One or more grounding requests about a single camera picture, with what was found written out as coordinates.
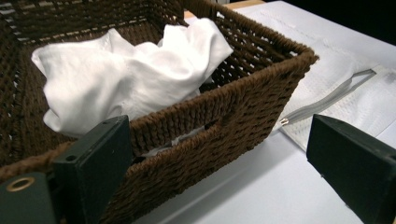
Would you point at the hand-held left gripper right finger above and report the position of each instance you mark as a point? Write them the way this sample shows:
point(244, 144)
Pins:
point(355, 165)

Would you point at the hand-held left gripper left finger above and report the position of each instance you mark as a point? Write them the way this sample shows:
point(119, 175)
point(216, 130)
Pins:
point(93, 168)

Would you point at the white mesh laundry bag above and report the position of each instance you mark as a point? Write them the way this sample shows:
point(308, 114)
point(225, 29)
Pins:
point(367, 105)

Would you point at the white garment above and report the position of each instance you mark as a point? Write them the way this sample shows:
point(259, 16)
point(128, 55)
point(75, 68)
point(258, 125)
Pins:
point(124, 77)

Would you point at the brown woven basket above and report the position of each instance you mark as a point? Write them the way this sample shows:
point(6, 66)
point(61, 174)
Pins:
point(249, 109)

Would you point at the white table cover sheet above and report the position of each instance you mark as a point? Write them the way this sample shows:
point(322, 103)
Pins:
point(249, 193)

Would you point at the black curtain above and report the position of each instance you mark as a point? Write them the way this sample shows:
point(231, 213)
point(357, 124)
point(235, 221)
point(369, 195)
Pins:
point(342, 15)

